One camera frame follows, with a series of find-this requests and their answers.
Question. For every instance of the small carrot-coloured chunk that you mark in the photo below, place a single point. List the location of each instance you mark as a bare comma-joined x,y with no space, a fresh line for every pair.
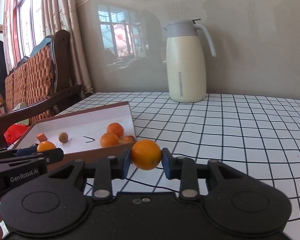
41,137

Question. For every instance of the peeled orange fruit piece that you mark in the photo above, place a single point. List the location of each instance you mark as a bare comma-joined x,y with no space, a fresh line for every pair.
127,139

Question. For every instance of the orange kumquat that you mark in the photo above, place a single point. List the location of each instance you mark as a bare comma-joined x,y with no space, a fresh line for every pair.
146,154
45,146
116,128
109,139

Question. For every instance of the white shallow box brown rim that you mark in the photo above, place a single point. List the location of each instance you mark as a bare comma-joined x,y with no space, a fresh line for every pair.
84,129

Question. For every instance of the checkered white tablecloth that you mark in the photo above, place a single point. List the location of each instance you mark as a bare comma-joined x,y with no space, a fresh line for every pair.
257,135

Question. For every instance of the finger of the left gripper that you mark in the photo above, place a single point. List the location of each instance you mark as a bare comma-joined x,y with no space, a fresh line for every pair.
8,153
52,156

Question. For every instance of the pale green cup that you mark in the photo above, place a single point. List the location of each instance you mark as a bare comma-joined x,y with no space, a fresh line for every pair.
18,107

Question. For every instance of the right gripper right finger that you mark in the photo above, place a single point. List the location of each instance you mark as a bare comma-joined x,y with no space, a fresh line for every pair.
184,170

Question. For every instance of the red plastic bag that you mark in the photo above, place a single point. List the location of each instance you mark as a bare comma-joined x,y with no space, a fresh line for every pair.
14,133

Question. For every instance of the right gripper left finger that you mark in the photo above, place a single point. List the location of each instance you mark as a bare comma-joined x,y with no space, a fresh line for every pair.
108,169

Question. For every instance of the orange woven sofa cushion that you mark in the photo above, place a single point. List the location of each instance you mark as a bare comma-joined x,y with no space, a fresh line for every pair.
32,82

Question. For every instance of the cream thermos jug grey lid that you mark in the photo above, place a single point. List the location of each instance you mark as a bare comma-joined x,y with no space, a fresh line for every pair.
186,70

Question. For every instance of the beige patterned curtain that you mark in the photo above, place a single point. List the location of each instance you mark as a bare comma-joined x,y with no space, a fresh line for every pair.
60,19

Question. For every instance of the dark wooden sofa frame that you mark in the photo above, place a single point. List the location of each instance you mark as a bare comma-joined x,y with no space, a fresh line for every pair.
62,96

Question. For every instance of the dark brown chestnut fruit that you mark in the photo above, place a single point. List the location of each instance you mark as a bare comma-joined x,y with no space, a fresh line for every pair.
63,137

